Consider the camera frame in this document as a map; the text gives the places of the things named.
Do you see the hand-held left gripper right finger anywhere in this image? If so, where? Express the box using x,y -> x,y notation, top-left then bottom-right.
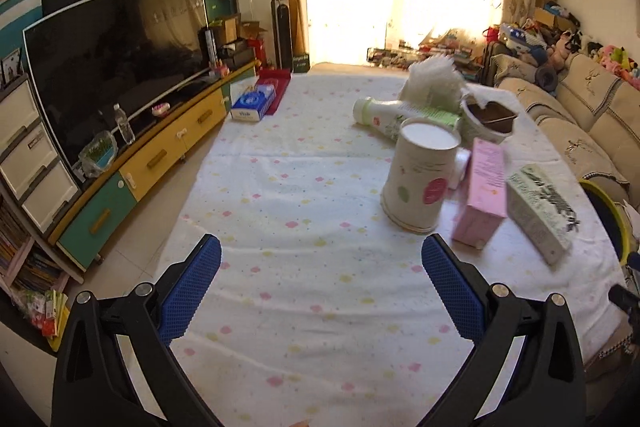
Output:
421,234 -> 586,427

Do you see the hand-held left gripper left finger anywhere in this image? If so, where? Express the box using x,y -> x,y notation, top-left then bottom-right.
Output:
50,234 -> 223,427

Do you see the yellow-rimmed black bin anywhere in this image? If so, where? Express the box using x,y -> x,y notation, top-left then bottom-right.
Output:
579,179 -> 632,268

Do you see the pink strawberry milk carton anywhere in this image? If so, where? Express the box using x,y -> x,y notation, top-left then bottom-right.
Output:
451,138 -> 508,250

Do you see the olive green carton box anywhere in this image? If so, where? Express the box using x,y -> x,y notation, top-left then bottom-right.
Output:
506,164 -> 581,265

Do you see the dotted paper cup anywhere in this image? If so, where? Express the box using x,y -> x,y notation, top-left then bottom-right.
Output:
381,118 -> 462,234

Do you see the white pill bottle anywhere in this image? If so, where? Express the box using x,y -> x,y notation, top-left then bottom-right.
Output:
447,147 -> 473,190

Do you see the green-label white bottle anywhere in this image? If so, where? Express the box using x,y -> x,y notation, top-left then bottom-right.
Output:
352,97 -> 463,132

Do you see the dotted white tablecloth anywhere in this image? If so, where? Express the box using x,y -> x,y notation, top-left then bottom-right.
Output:
155,72 -> 636,427

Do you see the yellow green television cabinet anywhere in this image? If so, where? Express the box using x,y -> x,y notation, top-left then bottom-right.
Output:
47,59 -> 261,270

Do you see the beige sofa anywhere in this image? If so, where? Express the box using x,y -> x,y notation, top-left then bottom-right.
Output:
482,42 -> 640,378

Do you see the clear dish with greens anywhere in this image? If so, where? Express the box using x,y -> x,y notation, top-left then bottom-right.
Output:
80,131 -> 119,179

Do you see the shelf of books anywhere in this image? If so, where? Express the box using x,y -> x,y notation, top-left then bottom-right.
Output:
0,192 -> 71,353

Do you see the clear water bottle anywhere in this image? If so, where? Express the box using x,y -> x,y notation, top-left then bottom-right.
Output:
112,103 -> 136,145

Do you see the blue tissue pack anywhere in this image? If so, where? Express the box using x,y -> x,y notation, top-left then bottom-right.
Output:
231,88 -> 277,122

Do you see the grey neck pillow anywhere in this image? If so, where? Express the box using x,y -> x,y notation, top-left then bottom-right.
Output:
535,66 -> 559,92

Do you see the pile of plush toys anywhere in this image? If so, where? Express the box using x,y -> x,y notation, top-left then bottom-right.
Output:
545,27 -> 640,88

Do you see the white drawer unit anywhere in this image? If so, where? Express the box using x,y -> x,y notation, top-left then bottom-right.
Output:
0,74 -> 83,235

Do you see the red flat box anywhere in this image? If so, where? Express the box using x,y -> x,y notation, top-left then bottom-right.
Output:
256,69 -> 292,116

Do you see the cluttered glass coffee table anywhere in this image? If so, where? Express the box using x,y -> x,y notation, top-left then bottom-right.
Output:
367,32 -> 488,70

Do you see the curved television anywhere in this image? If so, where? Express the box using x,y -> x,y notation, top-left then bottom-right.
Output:
22,0 -> 211,180

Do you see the open cardboard boxes clutter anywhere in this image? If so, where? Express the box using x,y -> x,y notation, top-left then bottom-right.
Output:
200,14 -> 268,68

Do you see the star-print blue bag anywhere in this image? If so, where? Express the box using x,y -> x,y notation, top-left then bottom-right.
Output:
500,24 -> 531,52

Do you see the black tower fan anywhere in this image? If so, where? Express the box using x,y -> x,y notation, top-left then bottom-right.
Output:
271,0 -> 295,70

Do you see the small photo frame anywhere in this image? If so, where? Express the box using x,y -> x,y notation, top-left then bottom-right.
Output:
0,48 -> 22,88

